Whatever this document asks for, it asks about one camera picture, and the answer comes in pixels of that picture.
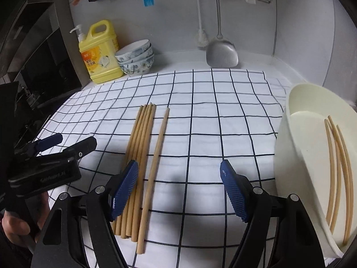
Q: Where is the blue floral ceramic bowl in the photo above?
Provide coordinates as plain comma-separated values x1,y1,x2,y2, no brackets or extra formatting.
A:
118,56,155,77
116,51,154,65
115,39,152,59

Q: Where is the white black checkered cloth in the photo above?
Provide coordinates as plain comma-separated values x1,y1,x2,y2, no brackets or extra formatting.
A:
47,69,296,268

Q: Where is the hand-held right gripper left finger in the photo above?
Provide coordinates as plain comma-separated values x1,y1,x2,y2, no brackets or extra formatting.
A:
31,159,139,268

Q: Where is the black range hood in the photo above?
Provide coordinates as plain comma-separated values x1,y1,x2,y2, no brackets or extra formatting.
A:
0,0,83,134

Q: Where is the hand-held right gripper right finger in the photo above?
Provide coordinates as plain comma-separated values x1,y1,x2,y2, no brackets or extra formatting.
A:
220,159,326,268

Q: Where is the cream plastic basin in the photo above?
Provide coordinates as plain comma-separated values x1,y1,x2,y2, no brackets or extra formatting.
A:
273,83,357,259

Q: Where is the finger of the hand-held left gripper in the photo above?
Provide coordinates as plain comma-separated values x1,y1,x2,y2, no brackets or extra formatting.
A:
28,137,98,171
17,132,63,157

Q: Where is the person's left hand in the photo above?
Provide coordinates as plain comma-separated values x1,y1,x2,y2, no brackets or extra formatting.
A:
1,193,50,247

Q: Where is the white dish brush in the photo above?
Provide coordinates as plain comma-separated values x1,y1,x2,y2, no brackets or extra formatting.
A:
192,0,208,50

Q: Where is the row of wooden chopsticks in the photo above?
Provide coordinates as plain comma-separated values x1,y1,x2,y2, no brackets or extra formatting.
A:
111,102,170,255

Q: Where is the metal cooking spatula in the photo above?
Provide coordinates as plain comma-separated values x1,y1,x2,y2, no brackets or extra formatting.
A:
206,0,239,68

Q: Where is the yellow dish soap bottle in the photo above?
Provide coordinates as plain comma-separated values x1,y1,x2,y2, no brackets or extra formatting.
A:
69,19,125,84

